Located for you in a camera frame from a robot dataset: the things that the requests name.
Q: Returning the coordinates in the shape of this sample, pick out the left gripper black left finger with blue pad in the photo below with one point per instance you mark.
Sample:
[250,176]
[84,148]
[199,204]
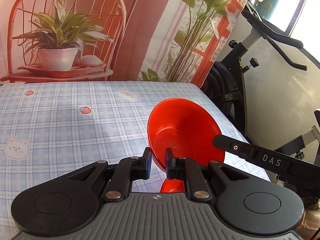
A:
[121,176]

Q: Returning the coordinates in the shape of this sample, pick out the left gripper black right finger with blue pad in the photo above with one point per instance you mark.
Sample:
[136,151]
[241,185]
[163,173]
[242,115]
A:
[187,170]

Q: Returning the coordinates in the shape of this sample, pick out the red plastic bowl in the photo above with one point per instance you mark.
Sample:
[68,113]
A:
[172,186]
[185,127]

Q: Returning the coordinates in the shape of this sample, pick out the blue plaid tablecloth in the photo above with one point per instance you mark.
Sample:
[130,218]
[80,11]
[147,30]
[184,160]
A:
[67,125]

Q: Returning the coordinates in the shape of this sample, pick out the black exercise bike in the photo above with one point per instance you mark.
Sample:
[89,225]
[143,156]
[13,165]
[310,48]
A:
[268,89]

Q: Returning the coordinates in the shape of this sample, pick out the dark framed window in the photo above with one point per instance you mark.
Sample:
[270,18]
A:
[296,18]

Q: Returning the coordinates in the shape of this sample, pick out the printed room backdrop cloth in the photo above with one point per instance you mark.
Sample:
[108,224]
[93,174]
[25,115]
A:
[113,40]

